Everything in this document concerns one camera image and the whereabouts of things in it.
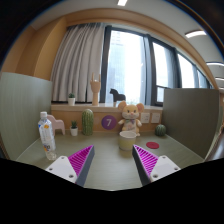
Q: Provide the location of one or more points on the small plant in white pot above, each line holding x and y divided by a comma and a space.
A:
74, 131
71, 101

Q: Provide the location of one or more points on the beige plush mouse toy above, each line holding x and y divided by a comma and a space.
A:
131, 116

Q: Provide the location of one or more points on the round purple number sign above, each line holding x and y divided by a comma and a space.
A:
108, 122

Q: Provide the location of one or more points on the ceiling strip lights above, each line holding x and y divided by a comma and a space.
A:
195, 33

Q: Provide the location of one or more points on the round green cactus ornament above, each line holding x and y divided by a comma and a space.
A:
160, 130

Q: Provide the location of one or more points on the wooden hand model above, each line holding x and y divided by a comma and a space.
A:
95, 90

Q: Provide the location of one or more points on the grey pleated curtain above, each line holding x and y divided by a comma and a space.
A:
78, 63

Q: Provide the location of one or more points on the grey-green desk partition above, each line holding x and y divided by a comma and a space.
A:
191, 120
23, 113

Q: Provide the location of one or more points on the tall green cactus ornament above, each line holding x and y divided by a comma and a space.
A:
87, 122

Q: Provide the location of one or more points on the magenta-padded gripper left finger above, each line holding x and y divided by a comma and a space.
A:
63, 168

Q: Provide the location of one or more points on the clear plastic drink bottle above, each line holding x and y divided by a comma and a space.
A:
46, 136

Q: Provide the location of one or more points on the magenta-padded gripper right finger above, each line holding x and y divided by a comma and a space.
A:
161, 166

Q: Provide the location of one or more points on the dark-framed window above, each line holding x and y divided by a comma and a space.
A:
125, 66

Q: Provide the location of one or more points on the pale yellow paper cup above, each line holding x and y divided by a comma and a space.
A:
127, 141

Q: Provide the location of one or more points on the white wall socket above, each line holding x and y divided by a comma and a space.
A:
145, 117
155, 118

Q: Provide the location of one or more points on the flat round red coaster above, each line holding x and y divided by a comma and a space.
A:
152, 145

